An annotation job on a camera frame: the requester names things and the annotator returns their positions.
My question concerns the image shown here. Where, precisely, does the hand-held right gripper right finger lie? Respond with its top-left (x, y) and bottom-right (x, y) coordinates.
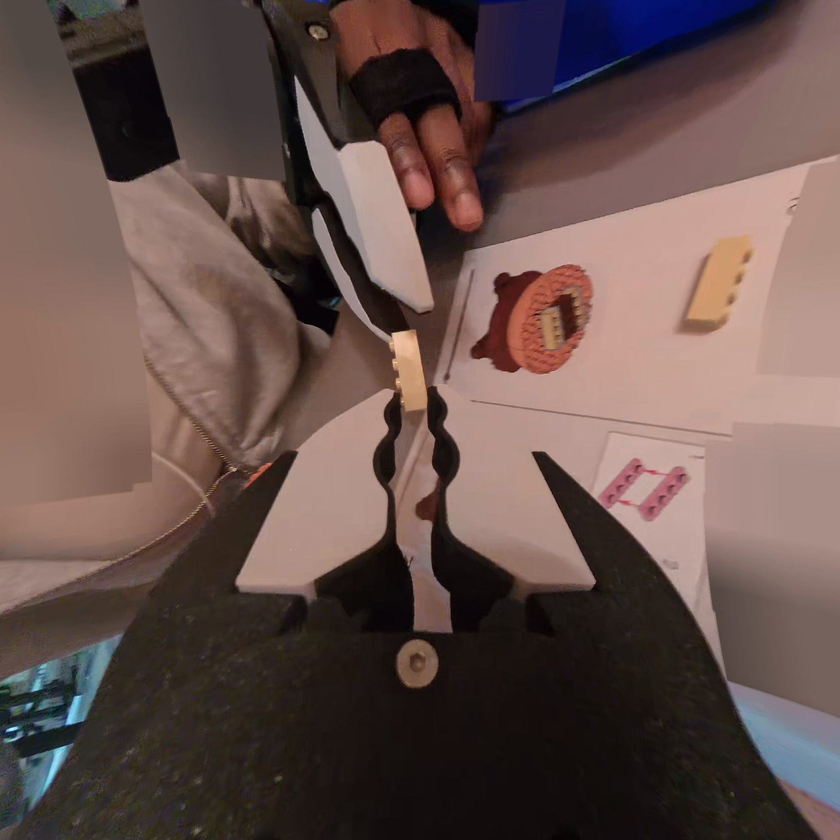
top-left (423, 385), bottom-right (594, 599)

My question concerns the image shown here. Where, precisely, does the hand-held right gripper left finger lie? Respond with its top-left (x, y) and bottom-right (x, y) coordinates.
top-left (237, 388), bottom-right (403, 595)

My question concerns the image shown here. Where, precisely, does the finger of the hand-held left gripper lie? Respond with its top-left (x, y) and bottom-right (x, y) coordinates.
top-left (311, 208), bottom-right (409, 342)
top-left (296, 79), bottom-right (435, 315)

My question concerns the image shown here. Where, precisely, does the person's left hand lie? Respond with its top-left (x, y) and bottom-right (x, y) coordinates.
top-left (329, 0), bottom-right (494, 235)

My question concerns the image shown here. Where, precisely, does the open building instruction booklet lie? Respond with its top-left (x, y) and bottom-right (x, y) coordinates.
top-left (394, 158), bottom-right (840, 736)

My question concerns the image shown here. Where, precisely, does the blue plastic bin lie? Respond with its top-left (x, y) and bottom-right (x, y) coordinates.
top-left (499, 0), bottom-right (778, 112)

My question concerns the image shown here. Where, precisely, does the white cord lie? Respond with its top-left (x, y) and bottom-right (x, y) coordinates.
top-left (145, 452), bottom-right (250, 521)

